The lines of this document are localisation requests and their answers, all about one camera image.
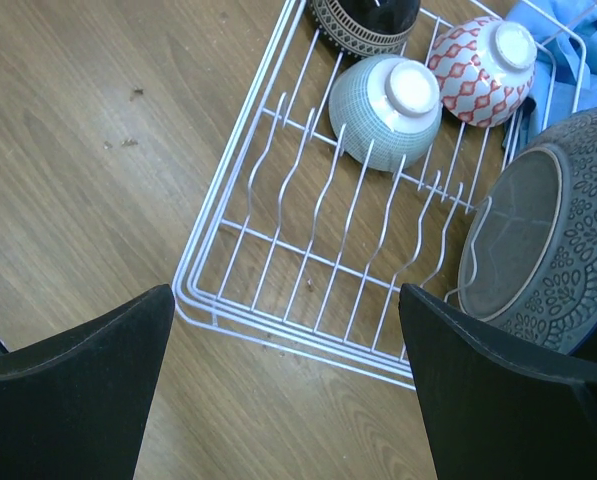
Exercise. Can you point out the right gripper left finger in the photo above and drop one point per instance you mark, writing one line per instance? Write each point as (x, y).
(75, 405)

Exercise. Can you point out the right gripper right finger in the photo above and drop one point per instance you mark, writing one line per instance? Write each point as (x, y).
(495, 406)

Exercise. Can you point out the dark teal embossed plate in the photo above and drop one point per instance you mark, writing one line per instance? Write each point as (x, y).
(529, 263)

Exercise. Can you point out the light green ribbed bowl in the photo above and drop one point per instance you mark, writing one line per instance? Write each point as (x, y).
(385, 111)

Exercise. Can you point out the red white patterned bowl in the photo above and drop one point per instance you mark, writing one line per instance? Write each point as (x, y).
(485, 68)

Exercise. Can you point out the light blue cloth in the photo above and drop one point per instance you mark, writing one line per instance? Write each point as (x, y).
(568, 30)

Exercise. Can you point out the dark brown bowl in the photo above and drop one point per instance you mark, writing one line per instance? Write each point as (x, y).
(363, 28)

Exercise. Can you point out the white wire dish rack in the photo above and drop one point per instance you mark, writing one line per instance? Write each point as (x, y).
(301, 248)

